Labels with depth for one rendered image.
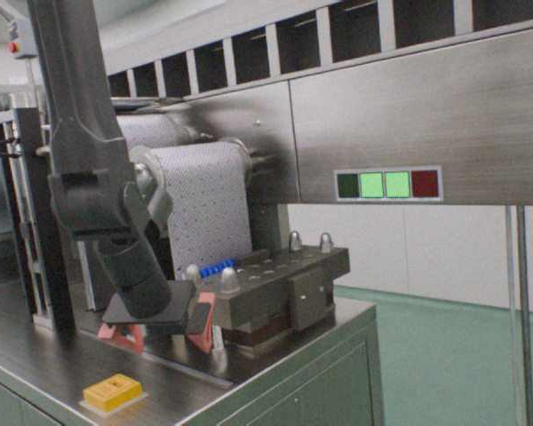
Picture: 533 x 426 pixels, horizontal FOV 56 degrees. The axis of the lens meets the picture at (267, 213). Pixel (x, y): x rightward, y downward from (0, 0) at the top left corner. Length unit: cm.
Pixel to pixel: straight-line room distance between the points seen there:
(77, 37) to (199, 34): 95
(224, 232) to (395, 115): 46
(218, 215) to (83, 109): 68
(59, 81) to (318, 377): 77
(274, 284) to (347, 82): 46
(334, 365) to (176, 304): 56
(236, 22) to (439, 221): 258
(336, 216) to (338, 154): 292
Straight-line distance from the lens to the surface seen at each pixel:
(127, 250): 55
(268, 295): 99
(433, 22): 113
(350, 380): 118
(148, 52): 163
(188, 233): 109
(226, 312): 93
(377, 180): 109
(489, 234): 354
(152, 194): 62
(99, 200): 52
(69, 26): 52
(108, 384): 94
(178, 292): 63
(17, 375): 115
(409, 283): 386
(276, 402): 99
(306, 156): 119
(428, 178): 103
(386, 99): 107
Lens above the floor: 131
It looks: 8 degrees down
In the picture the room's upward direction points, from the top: 6 degrees counter-clockwise
